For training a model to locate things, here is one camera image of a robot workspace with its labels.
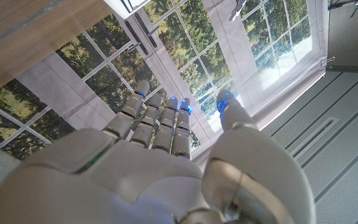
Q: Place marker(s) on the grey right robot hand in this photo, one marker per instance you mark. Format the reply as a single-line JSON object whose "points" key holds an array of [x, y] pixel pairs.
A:
{"points": [[135, 180]]}

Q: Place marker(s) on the white box with black base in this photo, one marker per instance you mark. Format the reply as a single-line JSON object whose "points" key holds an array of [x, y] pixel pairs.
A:
{"points": [[120, 7]]}

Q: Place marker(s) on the printed window backdrop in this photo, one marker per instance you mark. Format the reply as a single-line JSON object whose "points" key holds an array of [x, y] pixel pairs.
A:
{"points": [[197, 46]]}

